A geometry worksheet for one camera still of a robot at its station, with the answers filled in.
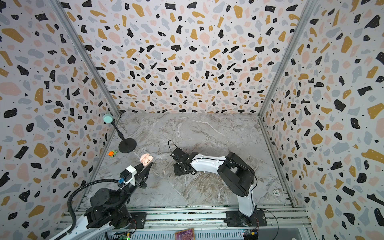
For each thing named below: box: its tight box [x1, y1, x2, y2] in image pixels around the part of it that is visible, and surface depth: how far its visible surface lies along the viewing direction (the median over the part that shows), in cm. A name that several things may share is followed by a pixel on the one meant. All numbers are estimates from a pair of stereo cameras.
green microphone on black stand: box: [103, 113, 137, 154], surface depth 102 cm
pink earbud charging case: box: [140, 153, 153, 167], surface depth 63 cm
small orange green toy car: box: [108, 150, 118, 158], surface depth 97 cm
